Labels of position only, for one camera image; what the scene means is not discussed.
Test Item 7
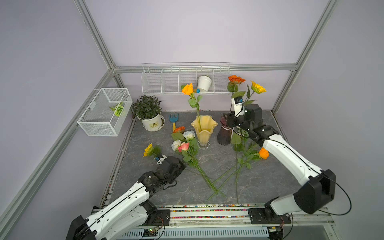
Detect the dark red glass vase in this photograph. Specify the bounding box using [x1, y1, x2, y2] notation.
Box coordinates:
[217, 114, 232, 146]

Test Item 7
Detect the yellow ruffled glass vase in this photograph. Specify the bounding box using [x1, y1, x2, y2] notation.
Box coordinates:
[191, 115, 218, 149]

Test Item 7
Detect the orange yellow rose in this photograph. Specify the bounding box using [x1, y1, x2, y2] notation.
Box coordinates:
[181, 83, 202, 132]

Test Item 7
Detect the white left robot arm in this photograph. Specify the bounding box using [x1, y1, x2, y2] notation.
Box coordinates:
[66, 157, 186, 240]

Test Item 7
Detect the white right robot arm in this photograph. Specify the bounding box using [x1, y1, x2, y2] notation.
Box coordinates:
[227, 103, 336, 223]

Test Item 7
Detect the white rose left lower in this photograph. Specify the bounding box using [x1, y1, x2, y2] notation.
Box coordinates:
[171, 140, 183, 151]

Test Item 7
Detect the white rose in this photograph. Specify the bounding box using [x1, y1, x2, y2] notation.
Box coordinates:
[171, 140, 183, 151]
[183, 131, 196, 140]

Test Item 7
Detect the white rose left upper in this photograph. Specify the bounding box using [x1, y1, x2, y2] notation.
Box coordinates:
[183, 131, 196, 140]

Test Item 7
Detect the orange rose right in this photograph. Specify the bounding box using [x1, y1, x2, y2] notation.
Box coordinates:
[258, 148, 269, 160]

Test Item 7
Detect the white empty flower pot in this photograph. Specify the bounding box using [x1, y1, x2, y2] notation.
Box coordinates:
[198, 76, 212, 93]

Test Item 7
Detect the blue yellow toy rake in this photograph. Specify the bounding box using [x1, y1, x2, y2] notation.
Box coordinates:
[169, 114, 179, 132]

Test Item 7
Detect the potted green plant white pot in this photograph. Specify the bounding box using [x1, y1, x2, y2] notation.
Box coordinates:
[133, 95, 163, 132]

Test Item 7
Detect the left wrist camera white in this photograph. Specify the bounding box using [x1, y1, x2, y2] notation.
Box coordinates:
[155, 155, 167, 165]

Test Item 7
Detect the white wire wall shelf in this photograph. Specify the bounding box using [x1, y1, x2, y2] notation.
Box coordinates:
[141, 63, 231, 94]

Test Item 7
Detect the white wire side basket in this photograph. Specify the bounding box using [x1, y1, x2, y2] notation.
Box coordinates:
[77, 88, 133, 137]

